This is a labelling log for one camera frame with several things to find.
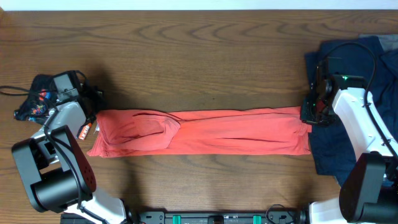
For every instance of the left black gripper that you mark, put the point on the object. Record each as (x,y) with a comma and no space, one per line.
(91,104)

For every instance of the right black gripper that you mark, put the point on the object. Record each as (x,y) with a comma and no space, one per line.
(306,114)

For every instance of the red soccer t-shirt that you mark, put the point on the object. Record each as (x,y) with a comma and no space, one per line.
(264,131)

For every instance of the black printed shirt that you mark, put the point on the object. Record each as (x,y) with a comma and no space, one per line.
(53,101)

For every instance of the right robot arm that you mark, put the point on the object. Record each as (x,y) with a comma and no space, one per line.
(369,194)

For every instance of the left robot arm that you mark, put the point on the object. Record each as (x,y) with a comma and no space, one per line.
(54,171)

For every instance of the navy blue shirt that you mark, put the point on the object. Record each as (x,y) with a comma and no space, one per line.
(331,148)

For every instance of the grey garment under pile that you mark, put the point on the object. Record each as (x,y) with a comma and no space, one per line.
(387,41)

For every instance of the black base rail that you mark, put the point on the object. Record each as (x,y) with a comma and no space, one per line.
(275,214)

